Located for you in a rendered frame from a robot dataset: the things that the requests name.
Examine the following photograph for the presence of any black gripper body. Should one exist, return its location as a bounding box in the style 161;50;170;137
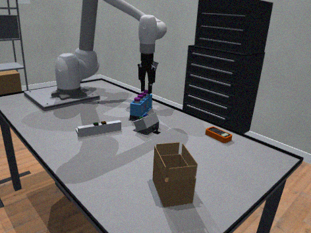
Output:
141;53;154;70

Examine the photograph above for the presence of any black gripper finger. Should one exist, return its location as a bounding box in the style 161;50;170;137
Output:
146;65;156;94
138;64;146;92

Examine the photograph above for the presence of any white key housing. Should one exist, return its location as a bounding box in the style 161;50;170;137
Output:
133;113;160;135

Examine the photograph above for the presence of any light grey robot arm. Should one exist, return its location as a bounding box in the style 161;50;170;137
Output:
51;0;167;100

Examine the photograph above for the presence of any brown cardboard box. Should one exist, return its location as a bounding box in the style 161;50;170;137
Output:
153;142;198;207

